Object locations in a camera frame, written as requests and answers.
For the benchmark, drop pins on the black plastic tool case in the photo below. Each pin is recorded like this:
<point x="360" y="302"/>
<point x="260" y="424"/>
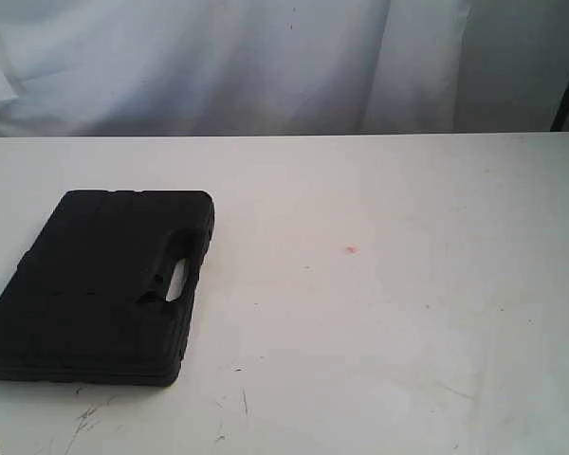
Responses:
<point x="105" y="293"/>

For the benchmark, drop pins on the white backdrop curtain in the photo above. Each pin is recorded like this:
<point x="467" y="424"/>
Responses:
<point x="246" y="68"/>

